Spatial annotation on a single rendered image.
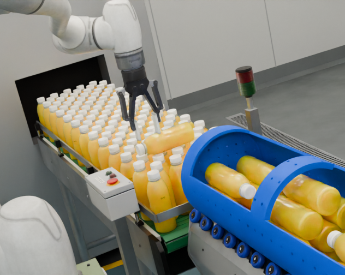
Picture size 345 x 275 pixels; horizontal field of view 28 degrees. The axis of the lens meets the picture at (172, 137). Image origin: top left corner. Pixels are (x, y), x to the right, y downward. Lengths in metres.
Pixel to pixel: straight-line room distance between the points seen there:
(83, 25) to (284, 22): 5.00
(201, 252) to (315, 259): 0.71
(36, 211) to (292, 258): 0.58
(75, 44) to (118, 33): 0.14
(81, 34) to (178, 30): 4.45
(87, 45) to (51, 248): 0.77
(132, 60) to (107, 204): 0.45
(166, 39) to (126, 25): 4.43
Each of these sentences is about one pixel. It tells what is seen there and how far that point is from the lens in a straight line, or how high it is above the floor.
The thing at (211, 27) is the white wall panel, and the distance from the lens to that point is 6.66.
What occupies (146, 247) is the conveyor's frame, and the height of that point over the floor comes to 0.83.
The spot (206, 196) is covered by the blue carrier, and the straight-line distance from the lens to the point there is 1.89.
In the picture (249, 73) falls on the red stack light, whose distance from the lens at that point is 2.54.
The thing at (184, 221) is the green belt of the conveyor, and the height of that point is 0.90.
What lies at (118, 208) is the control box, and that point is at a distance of 2.15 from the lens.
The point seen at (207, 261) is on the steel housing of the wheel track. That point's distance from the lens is 2.10.
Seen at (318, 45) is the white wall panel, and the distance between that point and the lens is 7.23.
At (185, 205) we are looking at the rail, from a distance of 2.20.
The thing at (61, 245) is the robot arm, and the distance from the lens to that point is 1.61.
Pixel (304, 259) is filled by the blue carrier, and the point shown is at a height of 1.11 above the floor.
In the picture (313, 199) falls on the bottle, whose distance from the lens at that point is 1.63.
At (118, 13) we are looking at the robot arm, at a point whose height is 1.61.
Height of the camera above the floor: 1.87
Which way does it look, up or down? 18 degrees down
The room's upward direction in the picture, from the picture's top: 13 degrees counter-clockwise
